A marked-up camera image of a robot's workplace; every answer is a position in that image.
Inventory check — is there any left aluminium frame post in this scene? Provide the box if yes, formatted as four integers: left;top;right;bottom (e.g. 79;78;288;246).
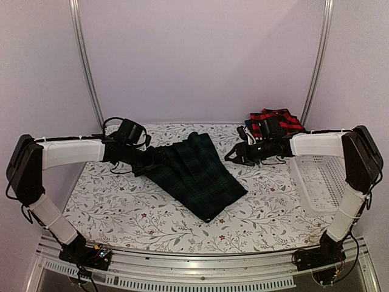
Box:
69;0;104;127

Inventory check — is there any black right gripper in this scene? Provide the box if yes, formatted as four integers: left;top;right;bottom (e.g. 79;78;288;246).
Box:
225;139;274;167

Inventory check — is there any dark green plaid garment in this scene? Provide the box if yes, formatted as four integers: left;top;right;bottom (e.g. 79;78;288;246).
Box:
145;132;247;223

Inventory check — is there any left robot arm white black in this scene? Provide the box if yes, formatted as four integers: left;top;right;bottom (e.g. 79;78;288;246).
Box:
5;118;168;264

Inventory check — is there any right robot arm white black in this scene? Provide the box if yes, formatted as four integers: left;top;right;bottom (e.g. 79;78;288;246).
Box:
224;117;384;265

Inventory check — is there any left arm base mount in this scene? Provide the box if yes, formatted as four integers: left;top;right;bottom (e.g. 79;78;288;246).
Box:
59;235;112;271

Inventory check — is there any red black plaid shirt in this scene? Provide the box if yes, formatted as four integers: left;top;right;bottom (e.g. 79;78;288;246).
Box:
250;108;305;140

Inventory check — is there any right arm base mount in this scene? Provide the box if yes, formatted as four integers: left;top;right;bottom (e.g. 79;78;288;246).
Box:
291;233;346;286

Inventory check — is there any aluminium frame post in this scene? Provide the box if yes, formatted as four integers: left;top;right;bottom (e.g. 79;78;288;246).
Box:
300;0;334;125
69;0;104;127

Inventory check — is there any white plastic laundry basket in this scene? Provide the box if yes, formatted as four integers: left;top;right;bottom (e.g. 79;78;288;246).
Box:
289;155;346;217

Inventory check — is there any aluminium front rail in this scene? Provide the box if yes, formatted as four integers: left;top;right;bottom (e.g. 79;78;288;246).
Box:
26;235;383;291

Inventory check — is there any floral patterned table cloth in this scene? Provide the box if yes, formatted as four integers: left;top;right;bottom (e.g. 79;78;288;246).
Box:
60;123;335;254

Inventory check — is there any right aluminium frame post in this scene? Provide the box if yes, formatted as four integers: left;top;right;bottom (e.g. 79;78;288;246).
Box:
300;0;334;125

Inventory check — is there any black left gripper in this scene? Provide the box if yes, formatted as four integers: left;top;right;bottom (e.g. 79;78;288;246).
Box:
123;144;172;178

